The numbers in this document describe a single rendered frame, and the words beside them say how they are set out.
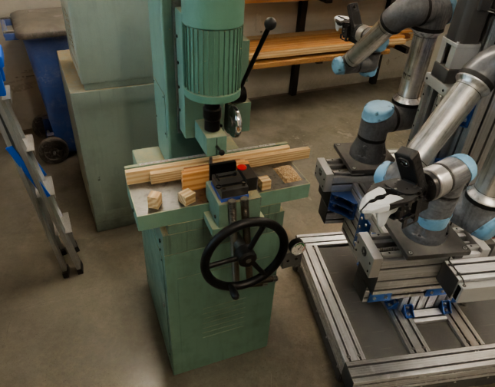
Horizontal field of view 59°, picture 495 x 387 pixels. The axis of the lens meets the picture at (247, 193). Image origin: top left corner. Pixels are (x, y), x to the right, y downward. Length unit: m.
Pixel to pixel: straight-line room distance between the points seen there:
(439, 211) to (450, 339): 1.07
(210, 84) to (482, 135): 0.90
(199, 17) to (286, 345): 1.50
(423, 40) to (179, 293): 1.29
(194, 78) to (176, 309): 0.86
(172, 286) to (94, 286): 0.88
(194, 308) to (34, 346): 0.84
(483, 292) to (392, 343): 0.53
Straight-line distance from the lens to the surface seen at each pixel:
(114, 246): 2.63
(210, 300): 1.73
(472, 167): 1.13
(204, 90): 1.32
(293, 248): 1.61
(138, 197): 1.45
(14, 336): 2.35
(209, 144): 1.43
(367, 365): 1.90
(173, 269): 1.56
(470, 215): 1.40
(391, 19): 1.73
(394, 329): 2.07
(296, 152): 1.64
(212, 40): 1.27
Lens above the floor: 1.76
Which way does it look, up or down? 36 degrees down
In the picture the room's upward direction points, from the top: 4 degrees clockwise
